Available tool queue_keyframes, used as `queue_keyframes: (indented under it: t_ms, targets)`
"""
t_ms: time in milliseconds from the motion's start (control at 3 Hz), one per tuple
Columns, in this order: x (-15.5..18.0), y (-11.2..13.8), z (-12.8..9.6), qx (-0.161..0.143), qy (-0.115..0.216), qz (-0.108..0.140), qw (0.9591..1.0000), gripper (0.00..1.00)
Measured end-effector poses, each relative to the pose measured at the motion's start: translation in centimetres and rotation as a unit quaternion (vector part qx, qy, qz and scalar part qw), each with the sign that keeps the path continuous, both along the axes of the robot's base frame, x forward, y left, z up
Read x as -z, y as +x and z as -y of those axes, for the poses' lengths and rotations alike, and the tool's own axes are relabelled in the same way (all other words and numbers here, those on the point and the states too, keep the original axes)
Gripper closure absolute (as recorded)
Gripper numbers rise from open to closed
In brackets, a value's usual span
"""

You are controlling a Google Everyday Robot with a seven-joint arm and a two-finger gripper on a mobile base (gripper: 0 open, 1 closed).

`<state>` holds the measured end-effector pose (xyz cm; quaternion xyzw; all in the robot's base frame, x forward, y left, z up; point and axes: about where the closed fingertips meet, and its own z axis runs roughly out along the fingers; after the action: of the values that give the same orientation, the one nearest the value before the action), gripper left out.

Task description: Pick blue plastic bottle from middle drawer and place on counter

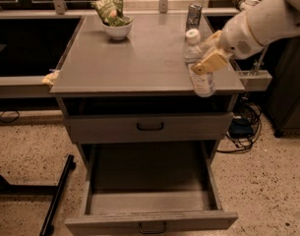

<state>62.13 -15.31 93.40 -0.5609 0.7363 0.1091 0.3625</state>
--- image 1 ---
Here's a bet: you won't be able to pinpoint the silver drink can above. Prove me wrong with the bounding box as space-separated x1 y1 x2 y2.
186 3 203 30

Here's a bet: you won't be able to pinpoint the closed grey top drawer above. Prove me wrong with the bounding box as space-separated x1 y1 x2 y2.
64 112 232 144

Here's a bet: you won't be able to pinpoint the white power plug adapter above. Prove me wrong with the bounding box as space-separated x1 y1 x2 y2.
231 0 259 11

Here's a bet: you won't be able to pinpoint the black metal stand leg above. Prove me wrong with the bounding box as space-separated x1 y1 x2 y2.
0 154 76 236

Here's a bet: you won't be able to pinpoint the grey horizontal rail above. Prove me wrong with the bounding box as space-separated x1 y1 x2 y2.
0 76 52 99

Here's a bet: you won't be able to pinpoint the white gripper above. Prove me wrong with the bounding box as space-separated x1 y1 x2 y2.
191 11 264 75

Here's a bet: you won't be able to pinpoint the grey drawer cabinet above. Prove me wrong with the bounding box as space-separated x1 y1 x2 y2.
49 13 246 236

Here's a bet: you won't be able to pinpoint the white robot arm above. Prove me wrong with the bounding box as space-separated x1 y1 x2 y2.
189 0 300 75

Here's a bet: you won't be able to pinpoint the open grey middle drawer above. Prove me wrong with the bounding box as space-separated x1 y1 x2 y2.
66 142 238 236

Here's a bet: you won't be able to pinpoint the black cable on floor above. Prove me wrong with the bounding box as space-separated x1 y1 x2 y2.
0 110 21 124

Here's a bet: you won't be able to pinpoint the green snack bag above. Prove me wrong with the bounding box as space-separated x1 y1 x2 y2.
90 0 131 27

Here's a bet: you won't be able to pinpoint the black floor cables bundle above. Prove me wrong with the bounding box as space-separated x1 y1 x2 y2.
215 101 263 154

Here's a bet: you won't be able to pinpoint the white ceramic bowl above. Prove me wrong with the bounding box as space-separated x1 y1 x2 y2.
102 16 133 40

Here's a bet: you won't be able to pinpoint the clear plastic water bottle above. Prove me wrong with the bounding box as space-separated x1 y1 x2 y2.
184 29 215 97

